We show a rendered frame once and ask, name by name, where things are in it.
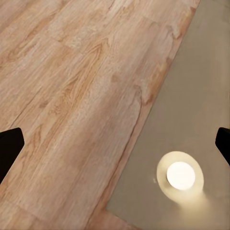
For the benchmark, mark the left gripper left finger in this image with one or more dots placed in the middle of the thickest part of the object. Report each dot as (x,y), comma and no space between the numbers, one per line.
(11,143)

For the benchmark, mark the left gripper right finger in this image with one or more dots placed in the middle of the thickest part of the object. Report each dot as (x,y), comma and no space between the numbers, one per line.
(223,142)

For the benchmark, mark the coffee table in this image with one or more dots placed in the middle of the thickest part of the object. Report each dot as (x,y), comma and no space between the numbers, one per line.
(175,177)

